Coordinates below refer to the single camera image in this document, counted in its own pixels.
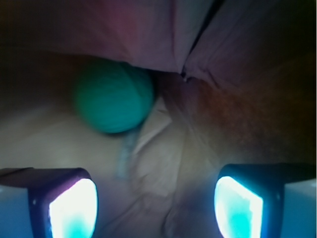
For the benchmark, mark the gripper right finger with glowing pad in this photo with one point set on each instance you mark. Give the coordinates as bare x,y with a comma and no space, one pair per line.
266,200

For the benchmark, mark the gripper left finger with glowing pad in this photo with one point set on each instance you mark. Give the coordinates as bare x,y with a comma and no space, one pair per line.
47,203

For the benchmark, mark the green foam ball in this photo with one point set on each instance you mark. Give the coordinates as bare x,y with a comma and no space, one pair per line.
113,97

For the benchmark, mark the brown paper bag bin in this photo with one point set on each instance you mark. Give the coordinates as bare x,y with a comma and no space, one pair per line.
236,83

